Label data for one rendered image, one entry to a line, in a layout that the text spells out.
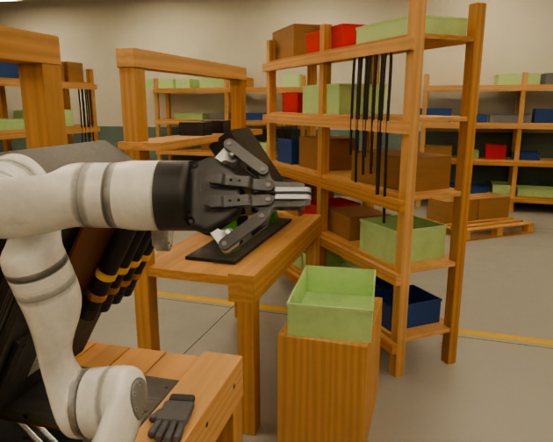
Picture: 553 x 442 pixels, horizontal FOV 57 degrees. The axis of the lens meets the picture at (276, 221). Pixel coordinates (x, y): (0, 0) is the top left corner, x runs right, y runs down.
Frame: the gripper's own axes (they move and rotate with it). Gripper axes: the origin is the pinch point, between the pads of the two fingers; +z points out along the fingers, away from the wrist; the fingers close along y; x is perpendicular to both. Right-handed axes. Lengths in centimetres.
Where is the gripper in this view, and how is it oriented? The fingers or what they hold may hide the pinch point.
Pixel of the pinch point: (292, 196)
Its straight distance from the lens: 54.3
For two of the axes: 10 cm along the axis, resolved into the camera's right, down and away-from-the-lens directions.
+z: 10.0, 0.1, -0.3
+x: 0.3, 3.0, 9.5
